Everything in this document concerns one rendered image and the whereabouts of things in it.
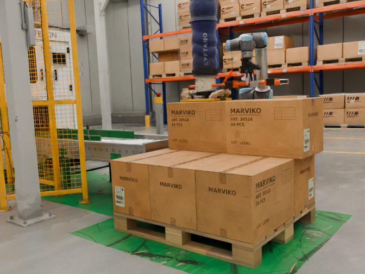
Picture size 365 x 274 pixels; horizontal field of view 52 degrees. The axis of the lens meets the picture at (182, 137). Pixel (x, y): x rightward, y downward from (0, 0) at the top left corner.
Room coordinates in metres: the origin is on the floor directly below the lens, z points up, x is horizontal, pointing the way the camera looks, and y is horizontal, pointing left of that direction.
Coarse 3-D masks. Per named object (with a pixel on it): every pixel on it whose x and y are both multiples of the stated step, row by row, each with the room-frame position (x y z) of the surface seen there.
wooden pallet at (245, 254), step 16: (128, 224) 2.72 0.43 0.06; (160, 224) 2.49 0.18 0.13; (288, 224) 2.42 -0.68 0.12; (160, 240) 2.49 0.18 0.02; (176, 240) 2.40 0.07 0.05; (224, 240) 2.16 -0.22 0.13; (272, 240) 2.43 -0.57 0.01; (288, 240) 2.42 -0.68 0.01; (224, 256) 2.18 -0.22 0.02; (240, 256) 2.10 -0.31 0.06; (256, 256) 2.07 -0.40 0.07
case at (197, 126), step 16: (176, 112) 3.17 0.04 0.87; (192, 112) 3.06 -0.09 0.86; (208, 112) 2.96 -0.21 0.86; (224, 112) 2.86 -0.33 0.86; (176, 128) 3.17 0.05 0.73; (192, 128) 3.06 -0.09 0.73; (208, 128) 2.96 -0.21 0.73; (224, 128) 2.87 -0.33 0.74; (176, 144) 3.18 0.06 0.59; (192, 144) 3.07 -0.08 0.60; (208, 144) 2.97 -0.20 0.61; (224, 144) 2.87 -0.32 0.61
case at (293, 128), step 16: (240, 112) 2.77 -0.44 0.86; (256, 112) 2.68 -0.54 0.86; (272, 112) 2.60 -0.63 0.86; (288, 112) 2.53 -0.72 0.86; (304, 112) 2.49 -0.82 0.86; (320, 112) 2.73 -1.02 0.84; (240, 128) 2.77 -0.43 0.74; (256, 128) 2.68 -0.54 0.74; (272, 128) 2.61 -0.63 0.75; (288, 128) 2.53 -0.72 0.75; (304, 128) 2.49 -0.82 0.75; (320, 128) 2.73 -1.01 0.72; (240, 144) 2.77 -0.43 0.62; (256, 144) 2.69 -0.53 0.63; (272, 144) 2.61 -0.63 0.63; (288, 144) 2.53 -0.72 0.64; (304, 144) 2.49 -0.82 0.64; (320, 144) 2.73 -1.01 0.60
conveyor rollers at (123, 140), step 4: (104, 140) 4.16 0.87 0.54; (108, 140) 4.09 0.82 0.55; (112, 140) 4.13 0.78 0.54; (116, 140) 4.07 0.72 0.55; (120, 140) 4.10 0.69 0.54; (124, 140) 4.04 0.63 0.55; (128, 140) 4.07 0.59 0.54; (132, 140) 4.00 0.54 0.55; (136, 140) 4.04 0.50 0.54; (140, 140) 3.97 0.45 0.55; (144, 140) 4.01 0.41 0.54; (148, 140) 3.94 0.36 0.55; (152, 140) 3.97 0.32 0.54; (156, 140) 3.90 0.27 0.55
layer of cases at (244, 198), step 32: (128, 160) 2.73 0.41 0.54; (160, 160) 2.67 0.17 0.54; (192, 160) 2.61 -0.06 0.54; (224, 160) 2.55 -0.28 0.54; (256, 160) 2.50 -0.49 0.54; (288, 160) 2.45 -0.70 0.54; (128, 192) 2.68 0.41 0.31; (160, 192) 2.48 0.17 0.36; (192, 192) 2.31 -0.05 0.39; (224, 192) 2.16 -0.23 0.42; (256, 192) 2.09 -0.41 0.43; (288, 192) 2.43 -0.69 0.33; (192, 224) 2.32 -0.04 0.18; (224, 224) 2.16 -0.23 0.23; (256, 224) 2.08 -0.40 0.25
